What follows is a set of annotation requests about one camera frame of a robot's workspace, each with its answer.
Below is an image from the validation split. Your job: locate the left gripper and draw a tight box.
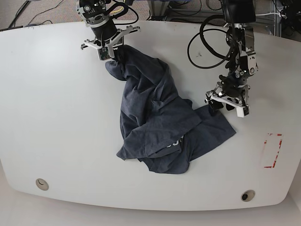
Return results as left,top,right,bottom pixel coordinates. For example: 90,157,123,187
205,75,250,117

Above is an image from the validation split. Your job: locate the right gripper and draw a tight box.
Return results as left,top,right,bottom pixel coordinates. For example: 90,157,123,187
80,14,141,63

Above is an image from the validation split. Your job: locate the dark blue t-shirt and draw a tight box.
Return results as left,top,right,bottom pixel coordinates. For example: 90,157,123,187
105,45,236,174

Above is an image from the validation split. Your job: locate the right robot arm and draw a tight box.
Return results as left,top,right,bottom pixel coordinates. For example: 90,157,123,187
76,0,141,61

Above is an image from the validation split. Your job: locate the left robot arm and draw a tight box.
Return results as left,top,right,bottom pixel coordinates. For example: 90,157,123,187
205,0,258,118

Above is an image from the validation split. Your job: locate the red tape rectangle marking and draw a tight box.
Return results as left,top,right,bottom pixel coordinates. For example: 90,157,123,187
261,133,283,169

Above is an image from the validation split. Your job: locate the right table grommet hole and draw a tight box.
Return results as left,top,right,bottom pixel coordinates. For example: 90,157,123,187
241,190,255,202

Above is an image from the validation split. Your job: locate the table grommet hole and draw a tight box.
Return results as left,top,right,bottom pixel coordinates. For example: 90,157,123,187
36,178,49,191
241,190,255,202

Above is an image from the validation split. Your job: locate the left table grommet hole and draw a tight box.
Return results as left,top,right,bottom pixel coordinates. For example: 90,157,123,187
36,178,49,191

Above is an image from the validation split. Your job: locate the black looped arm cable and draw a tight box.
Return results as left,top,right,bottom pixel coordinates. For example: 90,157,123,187
187,14,236,69

